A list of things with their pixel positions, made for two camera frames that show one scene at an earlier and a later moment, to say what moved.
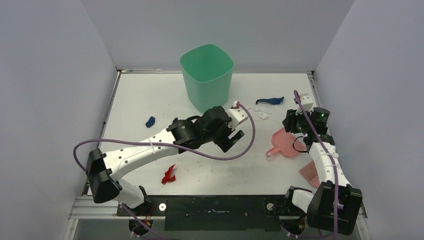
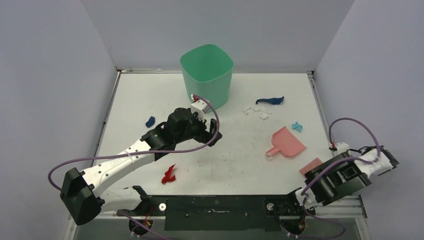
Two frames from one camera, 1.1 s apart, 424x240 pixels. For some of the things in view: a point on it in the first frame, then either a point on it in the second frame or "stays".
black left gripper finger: (225, 143) to (213, 130)
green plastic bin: (207, 70) stays
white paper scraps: (262, 116) stays
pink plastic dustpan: (287, 143) stays
